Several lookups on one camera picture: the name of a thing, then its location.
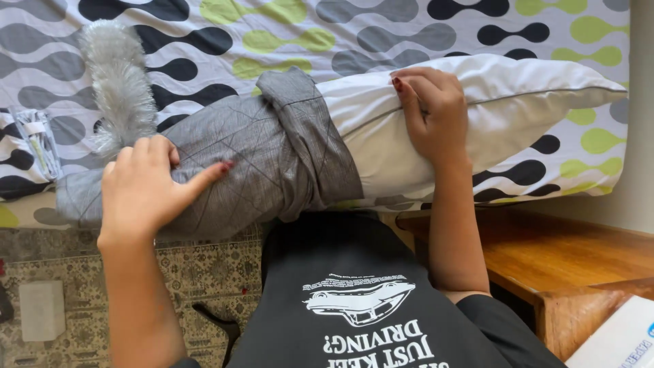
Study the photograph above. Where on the white pillow with grey piping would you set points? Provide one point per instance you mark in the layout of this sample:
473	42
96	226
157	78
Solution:
511	102

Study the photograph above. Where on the white box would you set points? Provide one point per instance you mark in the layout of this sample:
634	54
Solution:
42	310

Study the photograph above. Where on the clear plastic bag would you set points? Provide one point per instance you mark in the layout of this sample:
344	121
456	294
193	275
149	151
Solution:
36	143

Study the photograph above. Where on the person's black printed t-shirt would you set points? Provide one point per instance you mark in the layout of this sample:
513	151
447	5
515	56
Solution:
332	266

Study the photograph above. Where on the grey crosshatch pillowcase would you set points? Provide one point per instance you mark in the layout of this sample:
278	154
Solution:
255	153

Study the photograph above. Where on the silver furry cushion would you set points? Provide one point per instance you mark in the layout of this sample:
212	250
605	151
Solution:
120	82

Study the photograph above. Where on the person's right hand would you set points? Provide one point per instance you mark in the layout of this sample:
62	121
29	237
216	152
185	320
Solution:
439	120

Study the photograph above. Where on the blob-patterned bedsheet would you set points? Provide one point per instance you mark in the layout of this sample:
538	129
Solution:
306	36

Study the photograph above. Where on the person's left hand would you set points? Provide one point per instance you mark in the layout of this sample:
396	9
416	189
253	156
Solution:
135	197

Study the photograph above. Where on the patterned beige rug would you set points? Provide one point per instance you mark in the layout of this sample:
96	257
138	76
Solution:
209	271

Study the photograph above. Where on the white printed carton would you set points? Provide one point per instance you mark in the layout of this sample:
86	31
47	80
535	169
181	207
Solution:
621	340

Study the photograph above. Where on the wooden bedside table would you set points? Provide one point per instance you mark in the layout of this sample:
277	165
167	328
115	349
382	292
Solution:
552	255

